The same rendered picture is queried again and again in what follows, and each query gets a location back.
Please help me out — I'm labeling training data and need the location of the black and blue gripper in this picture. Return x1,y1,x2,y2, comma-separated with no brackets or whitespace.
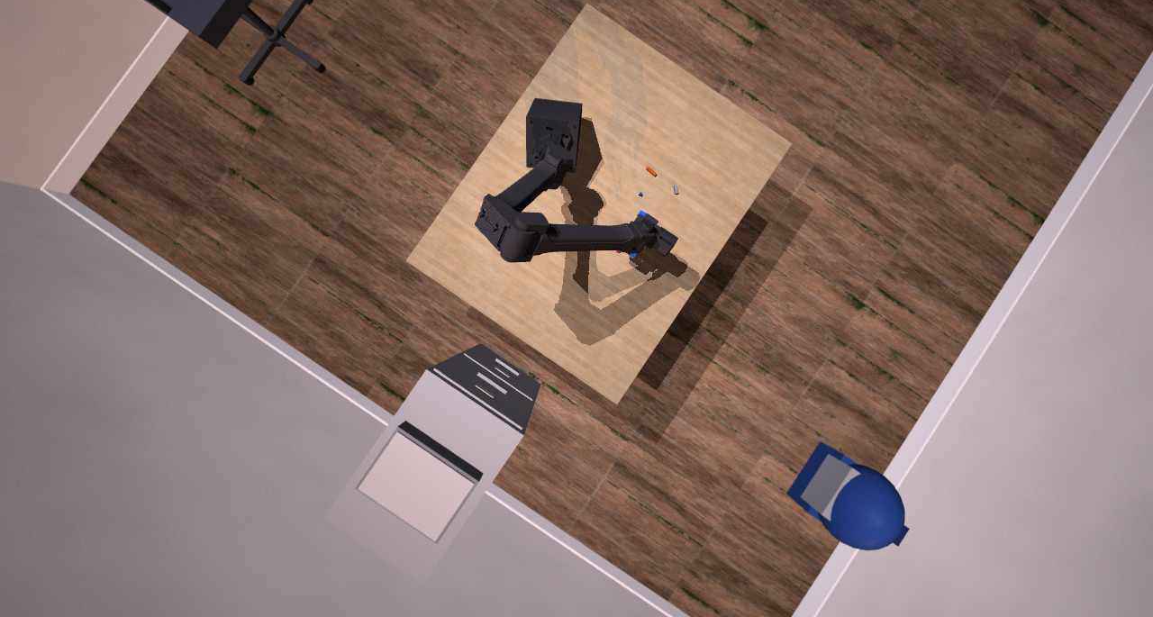
627,211,658,258

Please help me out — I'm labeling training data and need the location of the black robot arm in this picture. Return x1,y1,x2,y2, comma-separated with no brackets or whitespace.
475,122,678,263

